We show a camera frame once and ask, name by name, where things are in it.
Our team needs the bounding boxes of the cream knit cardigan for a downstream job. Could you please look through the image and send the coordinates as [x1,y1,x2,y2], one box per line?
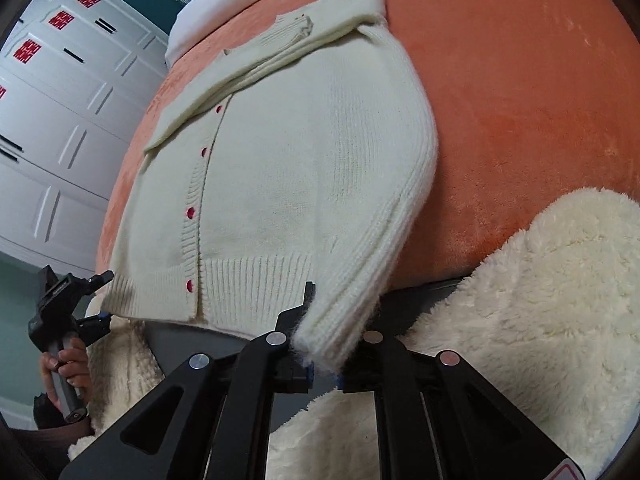
[102,0,437,373]

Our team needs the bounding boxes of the person's left hand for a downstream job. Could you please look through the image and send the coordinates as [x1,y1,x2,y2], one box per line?
[39,337,93,411]

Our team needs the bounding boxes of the cream fluffy fleece jacket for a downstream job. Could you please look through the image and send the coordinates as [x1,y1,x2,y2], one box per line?
[68,188,639,479]

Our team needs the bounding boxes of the white wardrobe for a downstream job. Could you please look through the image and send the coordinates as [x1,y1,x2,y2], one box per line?
[1,0,167,276]

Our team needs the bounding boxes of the orange plush bed blanket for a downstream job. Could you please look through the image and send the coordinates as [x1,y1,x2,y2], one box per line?
[96,0,639,288]

